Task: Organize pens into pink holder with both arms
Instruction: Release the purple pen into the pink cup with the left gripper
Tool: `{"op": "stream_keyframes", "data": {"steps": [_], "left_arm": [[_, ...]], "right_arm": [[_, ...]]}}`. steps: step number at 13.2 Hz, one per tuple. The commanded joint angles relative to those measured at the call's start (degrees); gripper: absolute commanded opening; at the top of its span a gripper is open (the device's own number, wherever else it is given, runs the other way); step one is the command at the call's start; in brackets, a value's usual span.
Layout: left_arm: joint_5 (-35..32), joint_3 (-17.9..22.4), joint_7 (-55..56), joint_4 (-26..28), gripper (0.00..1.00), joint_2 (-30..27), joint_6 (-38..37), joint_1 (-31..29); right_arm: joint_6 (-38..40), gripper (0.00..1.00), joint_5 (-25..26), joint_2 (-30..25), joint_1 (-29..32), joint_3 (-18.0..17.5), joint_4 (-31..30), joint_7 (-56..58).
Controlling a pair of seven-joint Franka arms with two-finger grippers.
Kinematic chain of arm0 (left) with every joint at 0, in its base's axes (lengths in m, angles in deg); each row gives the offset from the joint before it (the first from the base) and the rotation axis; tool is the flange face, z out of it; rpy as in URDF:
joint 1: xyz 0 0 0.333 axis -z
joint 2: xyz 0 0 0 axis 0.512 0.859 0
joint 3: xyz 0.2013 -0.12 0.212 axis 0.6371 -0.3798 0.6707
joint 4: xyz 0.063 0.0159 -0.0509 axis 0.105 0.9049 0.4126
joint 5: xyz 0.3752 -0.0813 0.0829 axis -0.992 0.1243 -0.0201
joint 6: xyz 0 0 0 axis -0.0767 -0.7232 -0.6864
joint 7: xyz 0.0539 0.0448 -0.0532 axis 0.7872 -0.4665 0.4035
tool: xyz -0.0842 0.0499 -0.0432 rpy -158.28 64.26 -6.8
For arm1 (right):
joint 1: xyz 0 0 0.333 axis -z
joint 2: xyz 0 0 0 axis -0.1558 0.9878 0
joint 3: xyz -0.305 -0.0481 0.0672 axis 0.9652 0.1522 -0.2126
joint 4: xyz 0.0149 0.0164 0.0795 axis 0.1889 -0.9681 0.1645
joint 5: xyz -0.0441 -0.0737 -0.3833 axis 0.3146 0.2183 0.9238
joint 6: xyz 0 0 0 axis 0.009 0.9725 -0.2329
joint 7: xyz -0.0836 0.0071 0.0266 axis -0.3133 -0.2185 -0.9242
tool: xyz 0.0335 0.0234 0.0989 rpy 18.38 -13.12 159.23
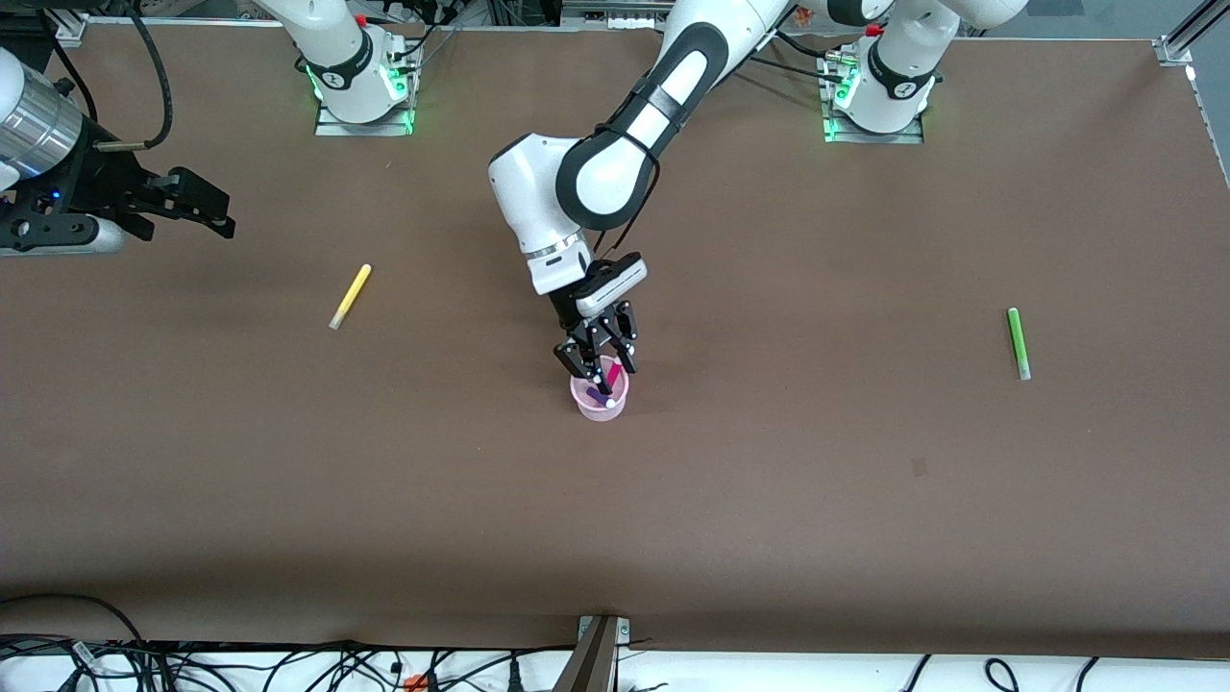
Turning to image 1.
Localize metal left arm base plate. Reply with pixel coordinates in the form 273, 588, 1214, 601
823, 58, 925, 145

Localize yellow highlighter pen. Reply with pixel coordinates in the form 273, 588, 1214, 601
329, 263, 373, 332

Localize green highlighter pen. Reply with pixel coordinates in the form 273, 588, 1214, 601
1006, 308, 1032, 382

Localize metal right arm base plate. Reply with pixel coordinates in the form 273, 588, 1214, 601
314, 58, 416, 137

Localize pink mesh pen holder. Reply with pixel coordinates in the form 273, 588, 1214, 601
570, 356, 630, 424

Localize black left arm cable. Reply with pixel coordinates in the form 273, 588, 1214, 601
591, 120, 664, 256

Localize grey metal frame post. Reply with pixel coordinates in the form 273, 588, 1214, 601
553, 615, 630, 692

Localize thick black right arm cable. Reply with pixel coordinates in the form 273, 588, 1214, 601
96, 0, 175, 152

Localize black cable across table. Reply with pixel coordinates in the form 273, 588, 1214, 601
750, 34, 847, 86

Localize black looped floor cable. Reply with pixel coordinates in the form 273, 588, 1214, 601
0, 593, 147, 655

